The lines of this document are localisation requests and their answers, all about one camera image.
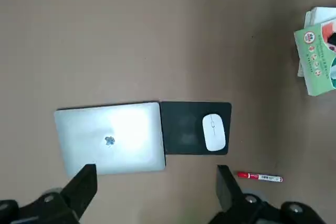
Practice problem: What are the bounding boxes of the red white marker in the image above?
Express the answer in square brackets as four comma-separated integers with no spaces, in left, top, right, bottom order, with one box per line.
[237,171,284,183]

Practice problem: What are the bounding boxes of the silver closed laptop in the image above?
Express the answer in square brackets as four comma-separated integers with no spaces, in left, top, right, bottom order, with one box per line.
[54,101,167,177]

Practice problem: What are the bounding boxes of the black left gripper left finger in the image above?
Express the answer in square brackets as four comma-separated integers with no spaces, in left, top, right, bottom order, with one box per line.
[0,163,98,224]

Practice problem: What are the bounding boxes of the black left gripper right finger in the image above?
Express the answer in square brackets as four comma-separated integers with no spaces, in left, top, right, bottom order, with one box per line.
[209,165,329,224]

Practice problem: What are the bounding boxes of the black mouse mat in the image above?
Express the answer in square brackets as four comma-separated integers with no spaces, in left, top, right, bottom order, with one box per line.
[159,100,233,156]

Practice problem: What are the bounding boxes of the colourful juice recipe book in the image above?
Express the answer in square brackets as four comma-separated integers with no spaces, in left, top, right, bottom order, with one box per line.
[293,18,336,97]

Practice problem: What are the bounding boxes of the white computer mouse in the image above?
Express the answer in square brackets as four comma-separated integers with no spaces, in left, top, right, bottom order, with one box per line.
[202,113,226,152]

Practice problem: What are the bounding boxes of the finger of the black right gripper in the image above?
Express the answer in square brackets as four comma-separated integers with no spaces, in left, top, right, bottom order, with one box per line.
[327,30,336,51]

